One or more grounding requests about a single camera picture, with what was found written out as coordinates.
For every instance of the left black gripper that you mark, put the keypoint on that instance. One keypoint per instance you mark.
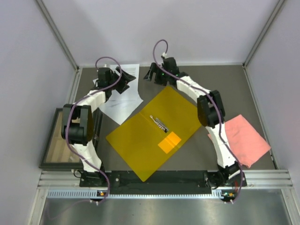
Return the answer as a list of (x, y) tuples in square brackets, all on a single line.
[(123, 86)]

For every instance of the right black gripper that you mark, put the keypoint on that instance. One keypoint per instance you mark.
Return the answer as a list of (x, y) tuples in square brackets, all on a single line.
[(153, 68)]

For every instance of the yellow plastic folder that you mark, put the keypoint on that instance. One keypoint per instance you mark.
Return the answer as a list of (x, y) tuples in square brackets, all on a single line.
[(143, 145)]

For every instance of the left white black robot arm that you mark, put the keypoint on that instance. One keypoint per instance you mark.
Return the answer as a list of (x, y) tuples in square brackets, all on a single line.
[(77, 126)]

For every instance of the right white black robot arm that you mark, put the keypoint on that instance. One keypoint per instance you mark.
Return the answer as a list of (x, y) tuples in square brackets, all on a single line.
[(210, 112)]

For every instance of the white paper stack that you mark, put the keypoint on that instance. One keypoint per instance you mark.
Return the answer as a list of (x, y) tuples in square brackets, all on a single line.
[(120, 106)]

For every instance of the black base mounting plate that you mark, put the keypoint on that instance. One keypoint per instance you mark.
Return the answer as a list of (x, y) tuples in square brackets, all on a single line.
[(159, 183)]

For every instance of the black framed wooden tray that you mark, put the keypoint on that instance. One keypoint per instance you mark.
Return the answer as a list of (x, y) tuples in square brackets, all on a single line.
[(56, 155)]

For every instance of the pink cloth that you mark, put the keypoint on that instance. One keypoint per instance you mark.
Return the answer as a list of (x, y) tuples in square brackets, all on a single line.
[(237, 139)]

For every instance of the left aluminium frame post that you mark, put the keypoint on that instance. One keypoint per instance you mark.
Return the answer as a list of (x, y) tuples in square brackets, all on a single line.
[(45, 13)]

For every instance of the aluminium frame post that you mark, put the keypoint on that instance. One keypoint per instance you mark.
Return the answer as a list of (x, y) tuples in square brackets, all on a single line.
[(275, 12), (45, 13)]

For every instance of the grey slotted cable duct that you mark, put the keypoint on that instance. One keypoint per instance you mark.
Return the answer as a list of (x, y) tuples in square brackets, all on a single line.
[(96, 194)]

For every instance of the right aluminium frame post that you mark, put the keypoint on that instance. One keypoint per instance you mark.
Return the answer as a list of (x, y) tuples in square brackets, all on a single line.
[(275, 12)]

